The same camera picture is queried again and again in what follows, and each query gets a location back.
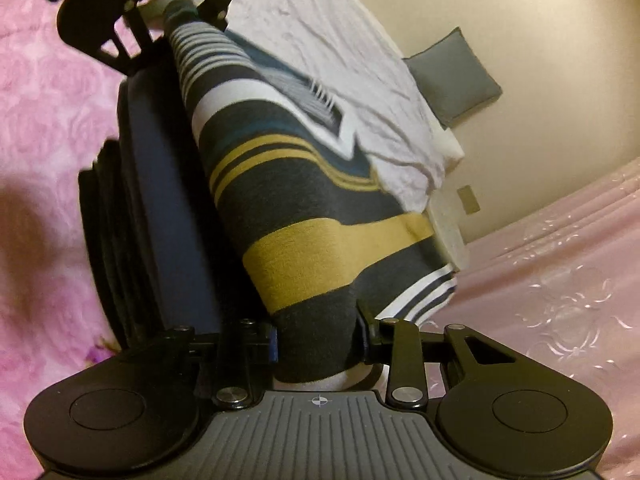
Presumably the grey cushion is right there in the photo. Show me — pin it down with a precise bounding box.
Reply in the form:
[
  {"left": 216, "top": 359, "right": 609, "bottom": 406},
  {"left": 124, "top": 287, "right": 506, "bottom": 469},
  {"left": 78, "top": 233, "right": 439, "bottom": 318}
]
[{"left": 402, "top": 27, "right": 503, "bottom": 128}]

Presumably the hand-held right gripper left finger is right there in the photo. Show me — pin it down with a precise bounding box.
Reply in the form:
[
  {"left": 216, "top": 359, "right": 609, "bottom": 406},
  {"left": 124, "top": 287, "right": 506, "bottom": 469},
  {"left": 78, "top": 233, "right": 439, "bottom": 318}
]
[{"left": 117, "top": 317, "right": 280, "bottom": 408}]

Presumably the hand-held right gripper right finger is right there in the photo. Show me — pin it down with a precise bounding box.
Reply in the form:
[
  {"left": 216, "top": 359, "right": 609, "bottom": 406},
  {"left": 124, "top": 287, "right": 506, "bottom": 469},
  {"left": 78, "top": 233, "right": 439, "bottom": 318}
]
[{"left": 355, "top": 300, "right": 518, "bottom": 408}]

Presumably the pink fluffy blanket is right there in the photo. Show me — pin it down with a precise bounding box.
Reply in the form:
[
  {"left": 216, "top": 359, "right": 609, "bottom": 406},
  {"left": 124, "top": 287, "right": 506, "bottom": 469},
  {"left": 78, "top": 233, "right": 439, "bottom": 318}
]
[{"left": 0, "top": 0, "right": 168, "bottom": 411}]

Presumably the striped knit sweater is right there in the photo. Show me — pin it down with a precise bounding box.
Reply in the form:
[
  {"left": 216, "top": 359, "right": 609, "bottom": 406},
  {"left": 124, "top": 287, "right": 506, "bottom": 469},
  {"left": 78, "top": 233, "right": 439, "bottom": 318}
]
[{"left": 162, "top": 0, "right": 458, "bottom": 393}]

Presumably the wall socket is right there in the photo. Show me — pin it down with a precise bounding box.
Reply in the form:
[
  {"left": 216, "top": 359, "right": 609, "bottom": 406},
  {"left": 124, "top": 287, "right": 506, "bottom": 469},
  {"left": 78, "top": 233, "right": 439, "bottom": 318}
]
[{"left": 456, "top": 185, "right": 482, "bottom": 214}]

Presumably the stack of dark folded clothes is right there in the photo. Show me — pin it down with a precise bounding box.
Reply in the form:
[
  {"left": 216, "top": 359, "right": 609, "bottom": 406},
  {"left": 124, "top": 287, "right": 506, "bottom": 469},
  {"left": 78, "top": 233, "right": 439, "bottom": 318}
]
[{"left": 77, "top": 67, "right": 281, "bottom": 356}]

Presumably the white pillow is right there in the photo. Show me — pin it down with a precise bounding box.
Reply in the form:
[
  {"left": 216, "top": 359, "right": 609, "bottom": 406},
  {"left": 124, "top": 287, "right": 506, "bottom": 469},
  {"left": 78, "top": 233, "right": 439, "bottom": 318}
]
[{"left": 225, "top": 0, "right": 463, "bottom": 213}]

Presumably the white mattress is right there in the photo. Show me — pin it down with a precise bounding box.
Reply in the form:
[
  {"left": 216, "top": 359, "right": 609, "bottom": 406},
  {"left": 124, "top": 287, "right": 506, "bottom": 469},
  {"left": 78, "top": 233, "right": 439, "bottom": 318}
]
[{"left": 427, "top": 122, "right": 472, "bottom": 272}]

